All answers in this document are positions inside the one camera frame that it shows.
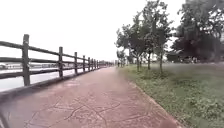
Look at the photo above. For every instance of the row of small trees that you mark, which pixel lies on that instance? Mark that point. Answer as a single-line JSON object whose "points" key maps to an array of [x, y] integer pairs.
{"points": [[150, 36]]}

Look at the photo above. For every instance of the red paved path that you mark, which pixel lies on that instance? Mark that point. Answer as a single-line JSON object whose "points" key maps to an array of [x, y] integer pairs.
{"points": [[96, 103]]}

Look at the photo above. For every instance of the grass field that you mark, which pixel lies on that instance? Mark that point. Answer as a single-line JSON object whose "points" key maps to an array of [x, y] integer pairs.
{"points": [[186, 90]]}

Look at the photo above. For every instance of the grey water surface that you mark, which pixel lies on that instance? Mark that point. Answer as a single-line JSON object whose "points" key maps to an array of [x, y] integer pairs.
{"points": [[40, 78]]}

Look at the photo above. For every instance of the dark wooden rail fence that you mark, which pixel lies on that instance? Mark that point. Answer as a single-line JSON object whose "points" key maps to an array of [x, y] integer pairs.
{"points": [[26, 61]]}

